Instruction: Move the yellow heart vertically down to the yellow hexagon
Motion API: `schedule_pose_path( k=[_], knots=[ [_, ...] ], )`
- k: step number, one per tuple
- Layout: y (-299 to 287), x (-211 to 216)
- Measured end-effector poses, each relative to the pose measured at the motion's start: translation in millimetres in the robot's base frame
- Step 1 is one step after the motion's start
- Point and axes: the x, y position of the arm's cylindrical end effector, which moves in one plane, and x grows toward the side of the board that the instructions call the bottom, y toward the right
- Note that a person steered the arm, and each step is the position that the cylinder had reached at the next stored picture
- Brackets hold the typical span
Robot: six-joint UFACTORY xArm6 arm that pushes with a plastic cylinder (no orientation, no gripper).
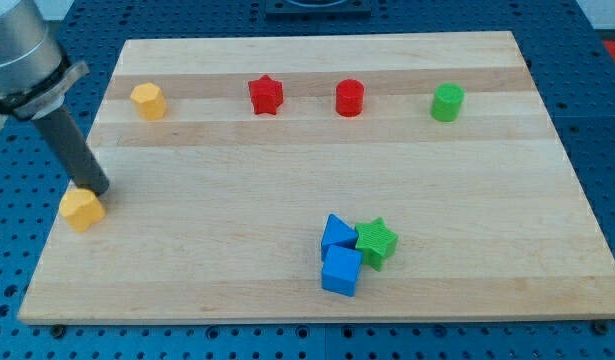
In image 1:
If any wooden board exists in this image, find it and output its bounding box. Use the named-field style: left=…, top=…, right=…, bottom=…
left=18, top=31, right=615, bottom=325

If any green star block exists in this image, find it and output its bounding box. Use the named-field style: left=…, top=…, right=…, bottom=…
left=354, top=217, right=399, bottom=272

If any green cylinder block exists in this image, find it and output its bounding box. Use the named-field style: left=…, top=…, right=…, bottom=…
left=430, top=83, right=465, bottom=122

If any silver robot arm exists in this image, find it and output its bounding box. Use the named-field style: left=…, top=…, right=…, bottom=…
left=0, top=0, right=110, bottom=196

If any red cylinder block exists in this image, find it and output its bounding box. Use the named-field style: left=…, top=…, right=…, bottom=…
left=335, top=79, right=365, bottom=117

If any yellow heart block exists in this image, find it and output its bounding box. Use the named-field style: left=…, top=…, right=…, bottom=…
left=59, top=188, right=106, bottom=233

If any blue triangle block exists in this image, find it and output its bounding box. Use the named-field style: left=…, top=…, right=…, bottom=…
left=320, top=214, right=358, bottom=261

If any blue cube block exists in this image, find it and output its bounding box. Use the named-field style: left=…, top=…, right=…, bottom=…
left=321, top=245, right=362, bottom=297

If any red star block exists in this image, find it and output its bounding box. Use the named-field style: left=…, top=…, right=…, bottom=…
left=248, top=75, right=284, bottom=115

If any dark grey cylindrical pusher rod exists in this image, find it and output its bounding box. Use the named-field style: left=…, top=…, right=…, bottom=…
left=32, top=105, right=110, bottom=196

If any dark blue base mount plate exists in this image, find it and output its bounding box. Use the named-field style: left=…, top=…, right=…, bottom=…
left=263, top=0, right=373, bottom=18

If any yellow hexagon block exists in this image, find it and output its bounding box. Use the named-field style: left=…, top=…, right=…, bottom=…
left=130, top=82, right=168, bottom=121

